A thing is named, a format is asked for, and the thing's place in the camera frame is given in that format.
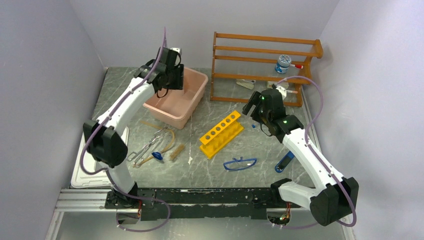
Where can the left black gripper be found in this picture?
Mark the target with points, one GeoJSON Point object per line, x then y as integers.
{"type": "Point", "coordinates": [179, 85]}

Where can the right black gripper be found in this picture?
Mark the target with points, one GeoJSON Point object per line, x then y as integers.
{"type": "Point", "coordinates": [255, 99]}

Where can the blue safety glasses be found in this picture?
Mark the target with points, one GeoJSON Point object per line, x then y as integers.
{"type": "Point", "coordinates": [239, 164]}

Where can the blue funnel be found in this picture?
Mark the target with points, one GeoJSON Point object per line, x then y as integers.
{"type": "Point", "coordinates": [157, 155]}

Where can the metal crucible tongs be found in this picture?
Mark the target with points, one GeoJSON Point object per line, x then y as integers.
{"type": "Point", "coordinates": [136, 156]}

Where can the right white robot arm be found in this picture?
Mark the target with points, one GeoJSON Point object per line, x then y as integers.
{"type": "Point", "coordinates": [333, 196]}

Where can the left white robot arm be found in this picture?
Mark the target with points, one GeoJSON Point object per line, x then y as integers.
{"type": "Point", "coordinates": [103, 136]}

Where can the white stapler-like object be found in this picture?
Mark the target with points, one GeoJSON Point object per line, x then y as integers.
{"type": "Point", "coordinates": [246, 83]}

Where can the small white box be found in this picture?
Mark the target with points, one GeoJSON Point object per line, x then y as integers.
{"type": "Point", "coordinates": [272, 85]}

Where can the pink plastic bin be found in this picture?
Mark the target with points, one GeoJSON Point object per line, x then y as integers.
{"type": "Point", "coordinates": [177, 106]}

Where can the orange wooden shelf rack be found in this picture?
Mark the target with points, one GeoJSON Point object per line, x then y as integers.
{"type": "Point", "coordinates": [253, 57]}

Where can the blue-lidded jar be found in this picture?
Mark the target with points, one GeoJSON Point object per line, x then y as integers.
{"type": "Point", "coordinates": [283, 63]}

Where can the red-capped marker pen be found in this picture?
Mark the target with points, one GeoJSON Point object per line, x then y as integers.
{"type": "Point", "coordinates": [298, 66]}

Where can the yellow test tube rack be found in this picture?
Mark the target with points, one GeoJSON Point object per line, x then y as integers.
{"type": "Point", "coordinates": [221, 134]}

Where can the blue black handheld tool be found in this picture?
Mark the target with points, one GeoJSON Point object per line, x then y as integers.
{"type": "Point", "coordinates": [284, 162]}

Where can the tan rubber tubing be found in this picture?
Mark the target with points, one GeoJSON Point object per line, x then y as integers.
{"type": "Point", "coordinates": [168, 147]}

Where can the white plastic tray lid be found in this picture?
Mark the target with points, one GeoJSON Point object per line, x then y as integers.
{"type": "Point", "coordinates": [81, 180]}

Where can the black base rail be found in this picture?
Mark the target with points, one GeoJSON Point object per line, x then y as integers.
{"type": "Point", "coordinates": [257, 203]}

